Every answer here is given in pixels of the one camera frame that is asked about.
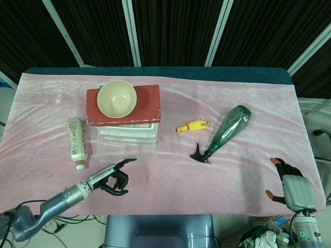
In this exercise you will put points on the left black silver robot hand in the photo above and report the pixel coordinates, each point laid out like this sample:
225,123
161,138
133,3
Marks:
103,175

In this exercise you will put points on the right black grey robot hand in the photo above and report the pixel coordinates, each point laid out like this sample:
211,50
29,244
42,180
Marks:
297,189

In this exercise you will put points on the clear plastic drawer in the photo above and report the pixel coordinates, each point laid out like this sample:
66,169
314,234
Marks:
124,144

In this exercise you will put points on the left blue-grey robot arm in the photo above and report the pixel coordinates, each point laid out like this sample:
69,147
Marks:
59,200

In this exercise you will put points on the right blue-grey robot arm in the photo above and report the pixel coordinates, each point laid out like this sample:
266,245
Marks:
309,231

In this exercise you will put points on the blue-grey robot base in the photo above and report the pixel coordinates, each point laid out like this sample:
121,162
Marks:
160,231

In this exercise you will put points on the blue small package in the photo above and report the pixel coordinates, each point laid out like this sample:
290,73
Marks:
282,221

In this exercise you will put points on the beige squeeze bottle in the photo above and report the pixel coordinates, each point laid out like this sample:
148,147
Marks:
76,139

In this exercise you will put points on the white crumpled cloth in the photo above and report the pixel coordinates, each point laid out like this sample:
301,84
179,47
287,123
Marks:
265,239

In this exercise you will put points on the green plastic bag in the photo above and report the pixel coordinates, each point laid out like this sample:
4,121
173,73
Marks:
252,233

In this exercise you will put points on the beige bowl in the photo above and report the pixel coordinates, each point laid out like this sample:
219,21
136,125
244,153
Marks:
116,99

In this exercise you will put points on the pink velvet cloth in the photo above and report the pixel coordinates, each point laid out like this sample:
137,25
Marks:
181,168

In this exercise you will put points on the red board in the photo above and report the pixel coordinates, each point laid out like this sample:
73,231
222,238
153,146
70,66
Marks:
147,106

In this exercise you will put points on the green spray bottle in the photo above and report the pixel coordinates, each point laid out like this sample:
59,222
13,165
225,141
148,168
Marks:
230,126

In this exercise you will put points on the yellow rubber chicken toy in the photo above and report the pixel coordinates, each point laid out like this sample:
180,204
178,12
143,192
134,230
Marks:
194,126

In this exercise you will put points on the teal table cover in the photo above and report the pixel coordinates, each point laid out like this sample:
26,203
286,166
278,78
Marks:
207,73

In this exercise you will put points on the white partition post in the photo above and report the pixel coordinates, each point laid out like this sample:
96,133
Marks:
66,33
310,44
132,31
218,33

